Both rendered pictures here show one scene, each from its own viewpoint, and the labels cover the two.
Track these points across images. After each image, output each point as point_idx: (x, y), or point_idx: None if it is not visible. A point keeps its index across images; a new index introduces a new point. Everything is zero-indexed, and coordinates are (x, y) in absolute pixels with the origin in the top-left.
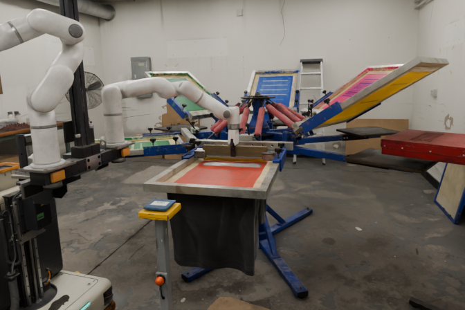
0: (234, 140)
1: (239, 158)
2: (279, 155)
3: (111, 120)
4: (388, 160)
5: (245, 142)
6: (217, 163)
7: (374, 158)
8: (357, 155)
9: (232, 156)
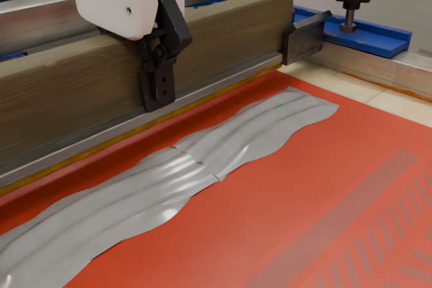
0: None
1: (195, 98)
2: (299, 18)
3: None
4: None
5: (60, 5)
6: (114, 211)
7: None
8: None
9: (156, 109)
